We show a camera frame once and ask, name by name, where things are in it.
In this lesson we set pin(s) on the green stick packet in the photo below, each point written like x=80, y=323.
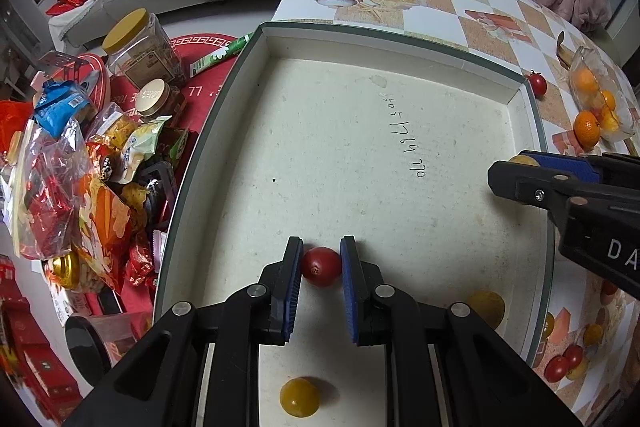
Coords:
x=222, y=53

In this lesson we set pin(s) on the small yellow cherry tomato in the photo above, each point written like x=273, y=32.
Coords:
x=525, y=159

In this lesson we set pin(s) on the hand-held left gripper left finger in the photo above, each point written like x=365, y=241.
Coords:
x=292, y=302

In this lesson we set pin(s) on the small jar with gold lid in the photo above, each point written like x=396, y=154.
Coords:
x=152, y=96

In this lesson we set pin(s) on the gold foil ingot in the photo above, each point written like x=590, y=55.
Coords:
x=65, y=269

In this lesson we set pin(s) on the red oval cherry tomato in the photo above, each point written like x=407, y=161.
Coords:
x=321, y=266

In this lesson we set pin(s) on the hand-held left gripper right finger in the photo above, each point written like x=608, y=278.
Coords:
x=350, y=297

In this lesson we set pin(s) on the white shallow box tray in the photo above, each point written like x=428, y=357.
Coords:
x=350, y=132

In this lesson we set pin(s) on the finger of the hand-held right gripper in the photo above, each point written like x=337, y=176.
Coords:
x=565, y=166
x=525, y=184

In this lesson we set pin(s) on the checkered printed tablecloth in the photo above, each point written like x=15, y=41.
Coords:
x=440, y=2

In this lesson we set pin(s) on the red packets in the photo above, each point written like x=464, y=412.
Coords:
x=65, y=2

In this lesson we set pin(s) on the brown fruit peel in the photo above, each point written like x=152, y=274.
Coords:
x=565, y=52

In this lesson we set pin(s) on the plastic jar with yellow lid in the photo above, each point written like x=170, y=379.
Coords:
x=145, y=57

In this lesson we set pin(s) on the clear plastic bag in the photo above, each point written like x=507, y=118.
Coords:
x=620, y=107

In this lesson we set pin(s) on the olive brown round fruit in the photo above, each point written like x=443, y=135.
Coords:
x=487, y=307

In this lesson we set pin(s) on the small orange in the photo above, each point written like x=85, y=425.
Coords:
x=607, y=99
x=584, y=82
x=586, y=129
x=610, y=122

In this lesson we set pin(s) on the black lid jar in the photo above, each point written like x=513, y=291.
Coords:
x=85, y=347

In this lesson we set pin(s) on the stack of red gift boxes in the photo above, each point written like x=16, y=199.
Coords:
x=30, y=342

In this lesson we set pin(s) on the pile of snack packets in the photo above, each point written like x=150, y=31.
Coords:
x=115, y=217

